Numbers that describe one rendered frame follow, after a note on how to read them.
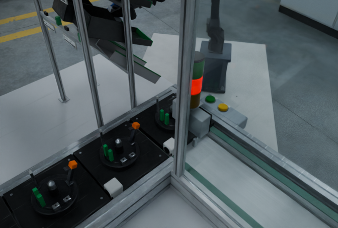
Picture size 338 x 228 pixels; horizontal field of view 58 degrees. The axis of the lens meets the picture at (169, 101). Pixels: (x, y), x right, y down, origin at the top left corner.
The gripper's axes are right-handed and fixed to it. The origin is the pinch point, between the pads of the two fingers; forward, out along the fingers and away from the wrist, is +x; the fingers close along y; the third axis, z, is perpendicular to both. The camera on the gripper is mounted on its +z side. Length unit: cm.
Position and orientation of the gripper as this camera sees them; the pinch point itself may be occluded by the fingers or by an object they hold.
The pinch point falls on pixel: (114, 10)
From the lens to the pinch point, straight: 137.0
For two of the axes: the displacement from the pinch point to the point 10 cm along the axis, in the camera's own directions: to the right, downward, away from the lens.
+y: 4.0, 5.6, -7.3
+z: -2.3, -7.0, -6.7
